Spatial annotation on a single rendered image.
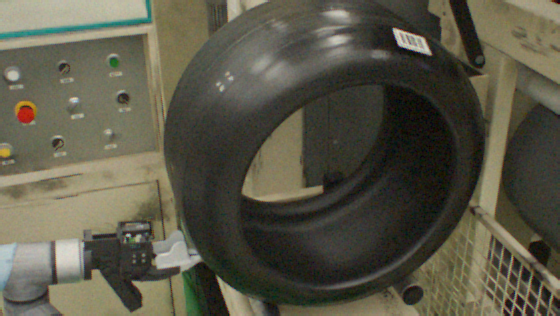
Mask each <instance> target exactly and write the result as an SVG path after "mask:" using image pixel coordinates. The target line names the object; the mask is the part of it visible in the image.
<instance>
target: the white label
mask: <svg viewBox="0 0 560 316"><path fill-rule="evenodd" d="M393 31H394V33H395V38H396V40H397V42H398V45H399V46H401V47H403V48H410V49H412V50H415V51H418V52H421V53H424V54H427V55H430V56H431V55H432V53H431V51H430V49H429V47H428V45H427V43H426V41H425V39H424V37H421V36H418V35H415V34H410V33H407V32H403V31H401V30H398V29H395V28H393Z"/></svg>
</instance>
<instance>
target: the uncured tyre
mask: <svg viewBox="0 0 560 316"><path fill-rule="evenodd" d="M224 27H225V28H226V30H227V31H228V32H229V33H230V34H231V36H232V38H233V40H231V38H230V37H229V36H228V34H227V33H225V31H224V29H223V28H224ZM393 28H395V29H398V30H401V31H403V32H407V33H410V34H415V35H418V36H421V37H424V39H425V41H426V43H427V45H428V47H429V49H430V51H431V53H432V55H431V56H430V55H427V54H424V53H421V52H418V51H415V50H412V49H410V48H403V47H401V46H399V45H398V42H397V40H396V38H395V33H394V31H393ZM229 69H231V70H232V71H233V72H234V74H235V75H236V76H238V77H237V78H236V79H235V80H234V81H233V82H232V83H231V84H230V85H229V86H228V87H227V88H226V89H225V91H223V93H222V94H221V96H220V94H219V93H218V92H217V91H216V89H215V88H214V85H215V84H216V83H217V81H218V80H219V79H220V78H221V77H223V75H224V74H225V73H226V72H227V71H228V70H229ZM360 85H382V88H383V94H384V111H383V117H382V121H381V122H382V125H381V129H380V131H379V133H378V136H377V137H376V140H375V142H374V145H373V147H372V148H371V150H370V151H369V152H368V154H367V157H366V158H365V159H364V160H363V161H362V162H361V164H360V165H359V166H358V167H357V168H356V169H355V170H354V171H353V172H352V174H350V175H349V176H348V177H347V178H345V179H344V181H341V182H340V183H338V184H337V186H335V187H333V188H332V189H329V190H327V191H325V192H323V193H321V194H320V195H317V196H313V197H310V198H307V199H304V200H300V201H295V202H288V203H272V202H265V201H261V200H257V199H254V198H252V197H249V196H245V195H243V194H242V189H243V186H244V182H245V180H246V174H247V172H248V170H249V168H250V166H251V164H252V162H253V159H254V158H255V156H256V154H257V153H258V151H259V150H260V149H261V146H262V145H263V144H264V143H265V141H266V140H267V139H268V136H270V135H271V134H272V133H273V132H274V131H275V130H276V129H277V128H278V127H279V126H280V125H281V124H282V123H283V122H284V121H285V120H286V119H287V118H289V117H290V116H291V114H294V113H295V112H297V111H298V110H299V109H300V108H302V107H303V106H306V105H307V104H309V103H310V102H312V101H314V100H315V99H319V98H321V97H322V96H325V95H327V94H329V93H331V92H334V91H339V90H343V89H346V88H350V87H354V86H360ZM484 149H485V127H484V119H483V115H482V107H481V103H480V100H479V98H478V96H477V93H476V92H475V88H474V86H473V85H472V83H471V81H470V79H469V78H468V75H467V74H466V72H465V71H464V70H463V68H462V66H461V65H460V63H459V62H458V60H457V59H456V58H455V57H454V56H453V54H452V53H451V52H450V51H449V50H448V49H446V47H445V46H443V45H442V44H441V43H440V42H439V41H437V40H436V39H434V38H433V37H431V35H429V34H426V33H424V31H422V30H421V29H419V28H417V27H416V26H414V25H412V24H410V23H409V22H408V21H406V20H405V19H402V18H401V17H399V16H398V15H396V14H395V13H394V12H391V11H389V10H387V8H385V7H383V6H381V5H380V4H377V3H374V2H373V1H371V0H269V1H267V2H264V3H261V4H258V5H256V6H254V7H253V8H251V9H249V10H247V11H244V12H243V13H241V14H239V16H237V17H235V18H232V19H231V21H229V22H228V23H226V24H225V25H224V26H222V27H221V28H220V29H219V30H217V31H216V33H214V34H213V35H212V36H211V37H210V38H209V40H207V41H206V42H205V43H204V44H203V45H202V46H201V48H200V49H199V50H198V51H197V53H196V54H195V55H194V57H193V58H192V60H191V61H190V62H189V63H188V65H187V66H186V69H185V70H184V72H183V74H182V76H181V77H180V78H179V83H178V84H177V86H176V89H175V91H174V93H173V95H172V98H171V103H170V106H169V109H168V113H167V116H166V121H165V126H164V163H165V168H166V172H167V175H168V178H169V181H170V184H171V189H172V192H173V195H174V198H175V201H176V203H177V206H178V209H179V215H180V218H181V220H182V223H183V225H184V228H185V231H186V235H187V237H188V239H189V240H190V242H191V244H192V246H193V247H194V250H195V251H196V253H197V254H198V255H199V256H200V257H201V259H202V261H203V262H205V264H206V265H207V266H208V267H209V269H211V270H212V271H213V272H214V273H215V274H216V275H217V277H219V278H220V279H221V280H223V281H224V283H225V284H228V285H229V286H231V288H233V289H234V290H236V291H239V292H240V293H242V294H243V295H245V296H247V297H249V298H253V299H255V300H258V301H260V302H263V303H266V304H269V305H273V306H283V307H290V308H318V307H326V306H331V305H342V304H346V303H350V302H353V301H357V300H359V299H362V298H367V297H370V296H372V295H374V294H376V293H379V292H380V291H382V290H386V289H387V288H389V287H391V286H393V285H394V284H395V283H399V282H400V281H402V279H404V278H405V277H407V276H409V275H410V274H412V273H413V272H414V271H416V270H417V268H420V267H421V266H422V265H423V264H424V262H426V261H428V260H429V259H430V258H431V256H432V255H433V254H434V253H436V252H437V251H438V250H439V248H440V247H441V246H442V245H443V244H444V243H445V242H446V239H448V238H449V236H450V235H451V234H452V232H453V230H454V229H455V227H456V226H457V224H459V222H460V220H461V217H462V216H463V214H464V212H465V210H466V209H467V207H468V203H469V202H470V200H471V198H472V195H473V194H474V192H475V187H476V185H477V182H478V180H479V176H480V173H481V170H482V162H483V156H484ZM171 159H172V161H173V164H174V168H173V175H172V173H171Z"/></svg>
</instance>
